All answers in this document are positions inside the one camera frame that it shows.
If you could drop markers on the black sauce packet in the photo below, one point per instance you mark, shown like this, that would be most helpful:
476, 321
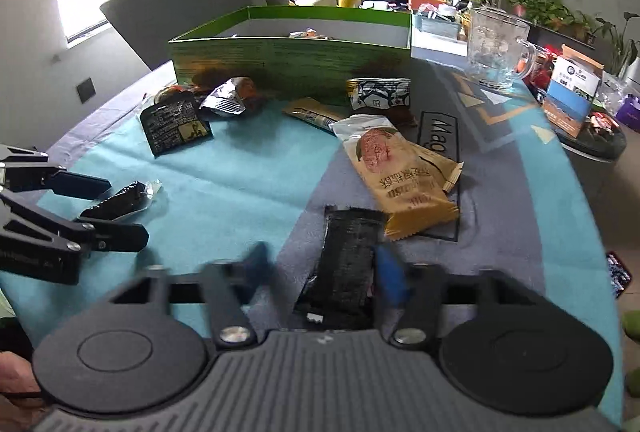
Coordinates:
338, 293

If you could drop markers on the black white snack packet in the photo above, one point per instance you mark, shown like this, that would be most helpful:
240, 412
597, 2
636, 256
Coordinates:
382, 96

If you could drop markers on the black wall socket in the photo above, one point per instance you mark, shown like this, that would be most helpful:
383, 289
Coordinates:
86, 90

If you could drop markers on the beige meat snack package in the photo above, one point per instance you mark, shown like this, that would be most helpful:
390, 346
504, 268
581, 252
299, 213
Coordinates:
404, 188

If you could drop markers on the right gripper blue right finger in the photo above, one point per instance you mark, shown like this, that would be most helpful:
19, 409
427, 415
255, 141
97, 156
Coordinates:
416, 291

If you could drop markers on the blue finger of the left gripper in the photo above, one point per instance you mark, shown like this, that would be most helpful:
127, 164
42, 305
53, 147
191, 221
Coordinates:
106, 236
69, 184

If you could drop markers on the teal patterned table cloth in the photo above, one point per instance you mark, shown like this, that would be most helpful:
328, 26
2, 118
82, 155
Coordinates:
269, 178

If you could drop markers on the small black candy packet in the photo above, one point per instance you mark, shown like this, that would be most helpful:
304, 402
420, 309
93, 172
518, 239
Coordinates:
128, 201

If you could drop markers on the person's left hand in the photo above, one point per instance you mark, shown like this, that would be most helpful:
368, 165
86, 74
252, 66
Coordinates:
21, 404

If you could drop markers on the silver triangular snack packet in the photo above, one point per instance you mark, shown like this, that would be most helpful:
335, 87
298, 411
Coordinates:
236, 97

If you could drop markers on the green cardboard box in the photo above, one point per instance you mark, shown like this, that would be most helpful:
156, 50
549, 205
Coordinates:
292, 52

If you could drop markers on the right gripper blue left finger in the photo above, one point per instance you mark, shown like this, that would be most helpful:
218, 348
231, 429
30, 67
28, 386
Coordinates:
225, 288

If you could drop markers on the brown stick snack packet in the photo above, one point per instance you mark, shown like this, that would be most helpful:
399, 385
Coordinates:
314, 113

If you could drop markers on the blue plastic tray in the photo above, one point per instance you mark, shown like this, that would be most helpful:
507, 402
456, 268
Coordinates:
431, 23

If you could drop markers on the blue white paper box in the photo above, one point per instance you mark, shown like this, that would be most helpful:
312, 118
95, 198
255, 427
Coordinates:
569, 96

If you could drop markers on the clear glass mug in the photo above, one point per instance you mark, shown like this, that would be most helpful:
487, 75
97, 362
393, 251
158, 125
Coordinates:
499, 52

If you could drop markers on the black square snack packet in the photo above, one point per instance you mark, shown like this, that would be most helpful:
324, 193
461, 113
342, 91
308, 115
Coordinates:
174, 122

